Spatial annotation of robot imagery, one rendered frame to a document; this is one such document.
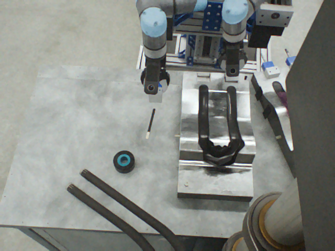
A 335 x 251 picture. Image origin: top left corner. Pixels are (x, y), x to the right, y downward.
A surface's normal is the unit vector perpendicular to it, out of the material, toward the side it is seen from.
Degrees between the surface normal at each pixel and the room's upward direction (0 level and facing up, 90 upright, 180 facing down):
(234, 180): 0
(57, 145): 0
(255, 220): 0
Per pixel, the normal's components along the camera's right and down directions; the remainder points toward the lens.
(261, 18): -0.11, 0.87
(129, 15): 0.00, -0.48
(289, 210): -0.93, 0.32
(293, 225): -0.59, 0.71
